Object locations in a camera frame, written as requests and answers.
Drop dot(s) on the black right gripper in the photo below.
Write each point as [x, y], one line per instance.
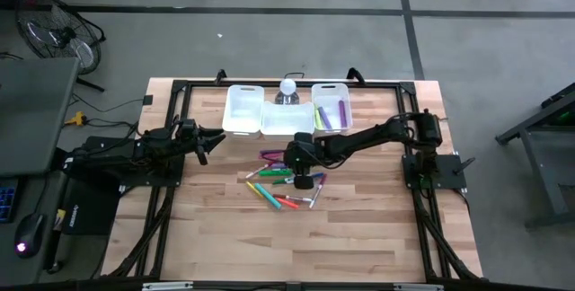
[310, 156]

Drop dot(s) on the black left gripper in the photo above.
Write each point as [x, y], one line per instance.
[188, 146]

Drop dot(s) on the blue thin marker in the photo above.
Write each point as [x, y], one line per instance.
[317, 176]

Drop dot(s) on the light green highlighter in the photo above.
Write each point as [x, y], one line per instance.
[317, 121]

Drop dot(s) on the purple thin marker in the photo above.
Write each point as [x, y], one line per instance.
[271, 151]

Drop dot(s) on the purple highlighter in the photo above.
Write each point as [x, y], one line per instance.
[342, 113]
[324, 118]

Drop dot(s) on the brown thin marker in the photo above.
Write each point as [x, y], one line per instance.
[296, 199]

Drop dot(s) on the orange highlighter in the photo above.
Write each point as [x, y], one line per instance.
[287, 204]

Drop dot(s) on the teal highlighter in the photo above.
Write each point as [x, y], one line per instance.
[268, 196]

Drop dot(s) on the yellow highlighter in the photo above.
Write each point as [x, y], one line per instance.
[253, 189]

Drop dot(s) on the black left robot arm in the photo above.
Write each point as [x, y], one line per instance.
[112, 156]

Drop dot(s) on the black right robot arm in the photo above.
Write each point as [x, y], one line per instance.
[373, 134]

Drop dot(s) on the wide white plastic bin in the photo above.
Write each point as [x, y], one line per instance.
[287, 122]

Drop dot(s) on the small black square box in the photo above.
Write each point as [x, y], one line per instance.
[147, 100]

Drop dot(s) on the yellow power plug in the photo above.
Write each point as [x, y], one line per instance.
[77, 119]

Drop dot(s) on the black box white print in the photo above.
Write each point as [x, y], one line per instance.
[90, 210]

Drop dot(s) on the yellow paper tag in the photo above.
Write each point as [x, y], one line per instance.
[59, 219]

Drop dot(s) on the black floor fan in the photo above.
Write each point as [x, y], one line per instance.
[67, 37]

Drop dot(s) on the grey flat panel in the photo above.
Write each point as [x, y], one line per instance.
[36, 116]

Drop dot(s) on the black computer mouse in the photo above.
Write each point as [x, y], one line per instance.
[29, 232]

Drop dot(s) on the keyboard with blue keys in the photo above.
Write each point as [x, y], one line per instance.
[6, 201]

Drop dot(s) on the dark grey desk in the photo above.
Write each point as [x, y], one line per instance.
[9, 255]

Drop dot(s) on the dark metal cart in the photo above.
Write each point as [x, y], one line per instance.
[543, 183]

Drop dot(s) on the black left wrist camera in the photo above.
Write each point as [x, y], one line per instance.
[188, 128]

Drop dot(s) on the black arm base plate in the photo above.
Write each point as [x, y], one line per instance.
[148, 182]
[449, 170]

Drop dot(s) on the white metal bracket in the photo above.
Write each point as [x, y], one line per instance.
[166, 286]
[418, 287]

